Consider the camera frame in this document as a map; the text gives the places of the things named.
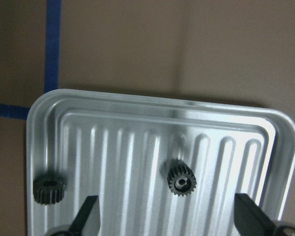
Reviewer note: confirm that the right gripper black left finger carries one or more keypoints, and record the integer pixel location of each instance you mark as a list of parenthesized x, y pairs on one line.
[(87, 220)]

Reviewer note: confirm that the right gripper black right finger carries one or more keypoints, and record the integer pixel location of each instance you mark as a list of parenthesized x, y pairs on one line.
[(249, 219)]

